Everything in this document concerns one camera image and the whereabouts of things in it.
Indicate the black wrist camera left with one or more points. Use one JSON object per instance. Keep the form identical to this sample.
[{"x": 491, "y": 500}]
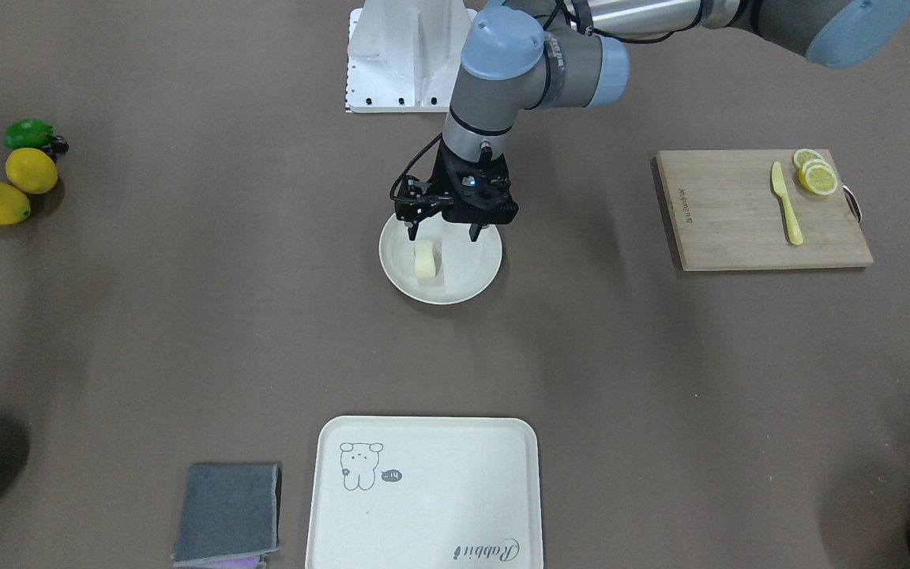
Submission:
[{"x": 415, "y": 201}]

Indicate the bamboo cutting board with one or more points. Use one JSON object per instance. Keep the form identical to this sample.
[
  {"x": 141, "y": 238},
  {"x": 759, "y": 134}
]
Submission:
[{"x": 725, "y": 217}]

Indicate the grey folded cloth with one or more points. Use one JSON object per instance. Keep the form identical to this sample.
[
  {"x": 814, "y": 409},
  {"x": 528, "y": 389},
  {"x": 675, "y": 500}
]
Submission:
[{"x": 229, "y": 515}]

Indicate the cream round plate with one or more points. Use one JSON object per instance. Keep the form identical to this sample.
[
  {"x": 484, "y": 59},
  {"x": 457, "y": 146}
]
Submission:
[{"x": 467, "y": 268}]

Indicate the dark cherries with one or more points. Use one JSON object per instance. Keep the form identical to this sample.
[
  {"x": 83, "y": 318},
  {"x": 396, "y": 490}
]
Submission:
[{"x": 56, "y": 146}]

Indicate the pale yellow bun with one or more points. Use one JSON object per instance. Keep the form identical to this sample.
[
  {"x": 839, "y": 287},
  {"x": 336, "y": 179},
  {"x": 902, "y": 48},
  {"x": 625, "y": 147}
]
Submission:
[{"x": 426, "y": 260}]

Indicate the lemon slice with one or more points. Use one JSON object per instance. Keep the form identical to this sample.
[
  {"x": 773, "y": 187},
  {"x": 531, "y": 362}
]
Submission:
[
  {"x": 819, "y": 179},
  {"x": 803, "y": 156}
]

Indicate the green lime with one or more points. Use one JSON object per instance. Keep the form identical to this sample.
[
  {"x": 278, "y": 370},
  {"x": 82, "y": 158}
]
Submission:
[{"x": 28, "y": 133}]

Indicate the yellow plastic knife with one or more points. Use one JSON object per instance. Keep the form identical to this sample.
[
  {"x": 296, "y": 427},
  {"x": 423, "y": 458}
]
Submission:
[{"x": 779, "y": 188}]

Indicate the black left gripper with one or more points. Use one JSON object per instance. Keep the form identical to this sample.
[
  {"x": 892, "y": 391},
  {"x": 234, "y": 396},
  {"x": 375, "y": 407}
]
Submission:
[{"x": 441, "y": 182}]

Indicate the cream rabbit tray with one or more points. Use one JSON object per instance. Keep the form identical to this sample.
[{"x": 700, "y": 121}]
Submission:
[{"x": 426, "y": 492}]

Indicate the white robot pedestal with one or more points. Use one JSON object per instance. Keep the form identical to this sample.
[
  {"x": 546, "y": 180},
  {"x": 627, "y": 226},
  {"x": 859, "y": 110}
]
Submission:
[{"x": 404, "y": 56}]

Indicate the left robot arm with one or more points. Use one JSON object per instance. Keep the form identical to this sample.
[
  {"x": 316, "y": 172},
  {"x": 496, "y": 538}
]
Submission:
[{"x": 543, "y": 54}]

